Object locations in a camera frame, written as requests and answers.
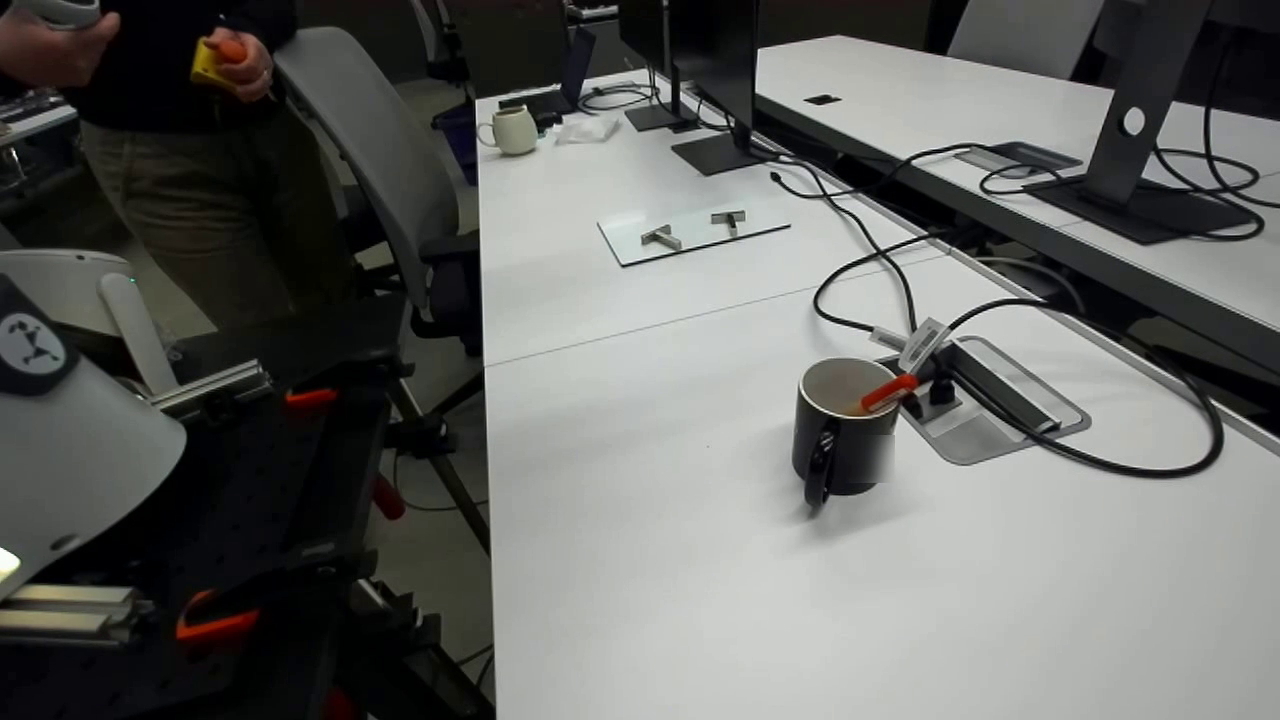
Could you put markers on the dark equipment box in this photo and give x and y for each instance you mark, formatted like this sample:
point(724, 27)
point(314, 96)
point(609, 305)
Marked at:
point(26, 134)

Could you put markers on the small white mug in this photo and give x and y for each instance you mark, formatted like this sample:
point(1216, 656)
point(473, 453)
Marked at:
point(513, 129)

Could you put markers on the grey monitor stand with hole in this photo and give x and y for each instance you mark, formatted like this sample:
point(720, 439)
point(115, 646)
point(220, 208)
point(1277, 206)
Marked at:
point(1147, 64)

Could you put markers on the white handheld controller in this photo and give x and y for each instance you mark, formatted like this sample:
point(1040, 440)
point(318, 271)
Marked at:
point(63, 8)

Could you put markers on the person's right hand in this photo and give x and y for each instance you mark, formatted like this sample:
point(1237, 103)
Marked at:
point(46, 49)

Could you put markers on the black computer monitor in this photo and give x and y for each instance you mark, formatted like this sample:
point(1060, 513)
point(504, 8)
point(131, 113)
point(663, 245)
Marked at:
point(704, 55)

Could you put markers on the person in khaki trousers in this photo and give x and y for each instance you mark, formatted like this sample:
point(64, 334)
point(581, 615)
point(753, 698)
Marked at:
point(175, 201)

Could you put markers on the flat black device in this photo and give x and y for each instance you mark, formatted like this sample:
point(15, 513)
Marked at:
point(1034, 159)

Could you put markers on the person's left hand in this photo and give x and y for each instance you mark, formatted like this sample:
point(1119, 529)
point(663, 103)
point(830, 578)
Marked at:
point(245, 70)

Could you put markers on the white plug adapter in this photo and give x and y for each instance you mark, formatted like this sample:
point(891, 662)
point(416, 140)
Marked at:
point(921, 347)

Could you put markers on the white tissue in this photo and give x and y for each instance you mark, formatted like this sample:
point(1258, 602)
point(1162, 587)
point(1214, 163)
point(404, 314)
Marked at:
point(587, 127)

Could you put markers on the tan marker with red cap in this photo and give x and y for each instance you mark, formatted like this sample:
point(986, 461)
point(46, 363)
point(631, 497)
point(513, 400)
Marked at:
point(891, 391)

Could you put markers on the grey table outlet box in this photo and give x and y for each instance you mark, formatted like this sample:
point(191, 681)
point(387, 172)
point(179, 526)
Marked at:
point(992, 400)

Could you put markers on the black monitor stand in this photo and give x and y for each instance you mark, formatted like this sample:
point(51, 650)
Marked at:
point(720, 153)
point(655, 118)

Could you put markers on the aluminium extrusion rail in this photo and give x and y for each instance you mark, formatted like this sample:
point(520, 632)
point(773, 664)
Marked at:
point(205, 385)
point(64, 608)

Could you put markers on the small flat black item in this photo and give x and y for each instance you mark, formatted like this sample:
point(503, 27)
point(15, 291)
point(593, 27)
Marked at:
point(823, 96)

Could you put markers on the white chair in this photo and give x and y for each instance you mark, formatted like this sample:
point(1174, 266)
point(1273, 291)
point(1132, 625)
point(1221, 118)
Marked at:
point(1024, 33)

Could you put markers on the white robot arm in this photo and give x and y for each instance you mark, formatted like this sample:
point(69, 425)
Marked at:
point(83, 453)

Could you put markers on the black robot mounting cart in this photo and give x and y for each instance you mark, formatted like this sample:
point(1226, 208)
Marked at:
point(266, 505)

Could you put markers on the yellow and orange object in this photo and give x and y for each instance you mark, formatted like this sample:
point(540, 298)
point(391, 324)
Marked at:
point(214, 57)

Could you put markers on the black mug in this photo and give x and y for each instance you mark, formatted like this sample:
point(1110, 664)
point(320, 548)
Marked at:
point(844, 453)

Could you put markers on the orange clamp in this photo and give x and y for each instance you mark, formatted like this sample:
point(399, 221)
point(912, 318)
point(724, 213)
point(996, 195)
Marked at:
point(214, 625)

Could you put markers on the grey office chair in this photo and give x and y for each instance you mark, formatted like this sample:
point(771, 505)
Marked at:
point(375, 145)

